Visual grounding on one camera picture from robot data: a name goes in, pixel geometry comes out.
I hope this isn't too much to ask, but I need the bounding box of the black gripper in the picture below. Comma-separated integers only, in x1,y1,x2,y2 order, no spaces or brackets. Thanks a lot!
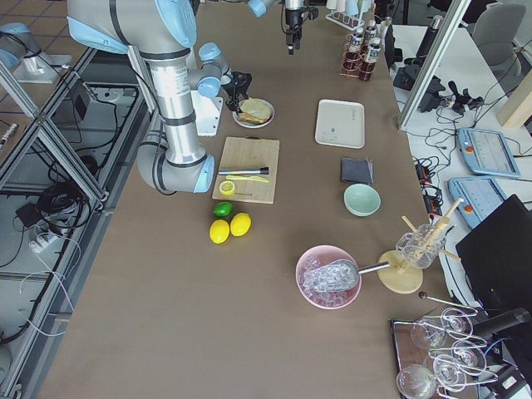
222,71,253,114
284,7,318,56

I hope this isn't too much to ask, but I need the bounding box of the white round plate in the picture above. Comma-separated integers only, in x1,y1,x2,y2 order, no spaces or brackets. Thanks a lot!
232,98,275,128

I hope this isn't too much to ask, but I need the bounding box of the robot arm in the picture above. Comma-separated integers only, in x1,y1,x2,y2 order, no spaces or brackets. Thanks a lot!
67,1,252,193
247,0,319,55

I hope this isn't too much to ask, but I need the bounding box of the cream rabbit tray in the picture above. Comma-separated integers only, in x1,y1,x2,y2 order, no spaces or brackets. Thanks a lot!
314,99,365,150

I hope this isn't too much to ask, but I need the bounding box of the wine glass rack tray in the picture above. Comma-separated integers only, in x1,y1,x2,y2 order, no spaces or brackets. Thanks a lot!
391,305,498,398

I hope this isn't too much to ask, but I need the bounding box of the bread slice under egg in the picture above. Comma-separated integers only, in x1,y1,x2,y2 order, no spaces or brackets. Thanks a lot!
238,109,271,125

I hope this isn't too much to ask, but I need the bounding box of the wooden cutting board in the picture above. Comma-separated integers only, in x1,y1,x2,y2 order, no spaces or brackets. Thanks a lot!
212,137,280,204

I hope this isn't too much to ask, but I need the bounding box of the tea bottle lower left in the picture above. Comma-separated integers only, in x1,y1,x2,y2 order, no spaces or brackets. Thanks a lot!
348,27,364,53

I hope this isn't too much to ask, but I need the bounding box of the tea bottle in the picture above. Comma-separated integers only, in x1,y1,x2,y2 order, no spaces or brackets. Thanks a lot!
365,37,381,67
348,27,364,53
364,20,377,45

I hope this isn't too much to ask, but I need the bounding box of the steel muddler black tip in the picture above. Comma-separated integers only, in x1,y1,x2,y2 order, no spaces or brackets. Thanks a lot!
218,166,269,175

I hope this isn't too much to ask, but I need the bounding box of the yellow plastic knife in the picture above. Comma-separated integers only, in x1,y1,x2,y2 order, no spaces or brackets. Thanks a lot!
225,175,269,183

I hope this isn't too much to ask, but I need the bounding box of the tea bottle upper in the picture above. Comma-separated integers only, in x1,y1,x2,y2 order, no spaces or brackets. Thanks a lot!
364,20,377,45

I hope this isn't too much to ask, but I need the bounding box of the half lemon slice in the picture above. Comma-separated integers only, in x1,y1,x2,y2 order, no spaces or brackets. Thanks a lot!
219,180,236,196

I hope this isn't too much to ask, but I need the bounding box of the tea bottle lower right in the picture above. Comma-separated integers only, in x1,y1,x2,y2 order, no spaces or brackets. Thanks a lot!
365,37,381,67

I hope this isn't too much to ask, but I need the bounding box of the green lime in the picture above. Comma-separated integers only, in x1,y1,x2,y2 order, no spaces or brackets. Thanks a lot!
213,201,234,218

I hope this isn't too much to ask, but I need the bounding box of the yellow lemon upper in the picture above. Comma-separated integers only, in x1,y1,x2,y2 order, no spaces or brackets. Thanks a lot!
229,212,252,237

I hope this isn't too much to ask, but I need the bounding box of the yellow lemon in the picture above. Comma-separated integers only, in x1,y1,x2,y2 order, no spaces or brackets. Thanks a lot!
229,212,252,237
209,219,230,244

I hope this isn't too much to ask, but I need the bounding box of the yellow lemon lower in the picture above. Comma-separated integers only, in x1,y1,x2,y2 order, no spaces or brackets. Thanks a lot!
209,219,230,244

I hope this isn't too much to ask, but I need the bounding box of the grey folded cloth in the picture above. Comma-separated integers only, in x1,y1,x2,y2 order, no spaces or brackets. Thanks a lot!
340,157,373,185

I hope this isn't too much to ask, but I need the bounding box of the green bowl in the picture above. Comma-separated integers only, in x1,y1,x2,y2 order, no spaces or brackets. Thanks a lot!
343,184,381,217

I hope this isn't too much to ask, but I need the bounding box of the pink bowl of ice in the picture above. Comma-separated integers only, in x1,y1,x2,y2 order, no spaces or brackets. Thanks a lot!
295,245,362,309

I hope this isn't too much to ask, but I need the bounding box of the metal ice scoop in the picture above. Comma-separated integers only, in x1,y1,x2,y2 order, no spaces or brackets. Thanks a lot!
303,259,391,293

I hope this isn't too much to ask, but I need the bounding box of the grey office chair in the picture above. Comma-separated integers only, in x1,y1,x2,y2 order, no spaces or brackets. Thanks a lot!
472,2,526,78

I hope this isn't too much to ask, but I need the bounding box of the teach pendant upper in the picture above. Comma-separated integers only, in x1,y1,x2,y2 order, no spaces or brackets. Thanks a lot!
457,128,521,178

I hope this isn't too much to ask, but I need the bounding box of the teach pendant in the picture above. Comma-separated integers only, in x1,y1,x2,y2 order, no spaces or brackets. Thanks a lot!
447,175,506,229
457,128,521,178

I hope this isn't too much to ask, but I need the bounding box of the glass mug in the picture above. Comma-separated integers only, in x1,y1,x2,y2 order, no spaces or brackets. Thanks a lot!
396,224,446,269

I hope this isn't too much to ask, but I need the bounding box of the wooden mug tree stand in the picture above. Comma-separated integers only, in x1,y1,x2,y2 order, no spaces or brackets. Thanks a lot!
377,198,464,294

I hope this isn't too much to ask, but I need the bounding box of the teach pendant lower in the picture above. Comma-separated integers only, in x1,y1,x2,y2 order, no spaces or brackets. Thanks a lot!
447,175,506,229

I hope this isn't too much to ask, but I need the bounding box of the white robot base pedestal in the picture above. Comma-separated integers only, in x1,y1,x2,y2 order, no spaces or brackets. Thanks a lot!
191,91,224,137

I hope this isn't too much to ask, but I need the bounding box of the copper wire bottle rack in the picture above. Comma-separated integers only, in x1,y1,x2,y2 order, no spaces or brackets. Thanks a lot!
340,35,377,81

